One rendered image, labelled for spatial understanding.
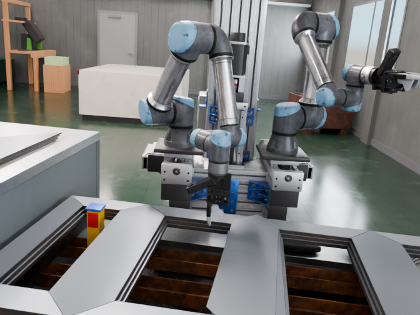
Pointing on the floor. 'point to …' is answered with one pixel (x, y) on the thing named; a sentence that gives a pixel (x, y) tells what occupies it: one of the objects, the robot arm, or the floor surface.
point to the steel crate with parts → (339, 117)
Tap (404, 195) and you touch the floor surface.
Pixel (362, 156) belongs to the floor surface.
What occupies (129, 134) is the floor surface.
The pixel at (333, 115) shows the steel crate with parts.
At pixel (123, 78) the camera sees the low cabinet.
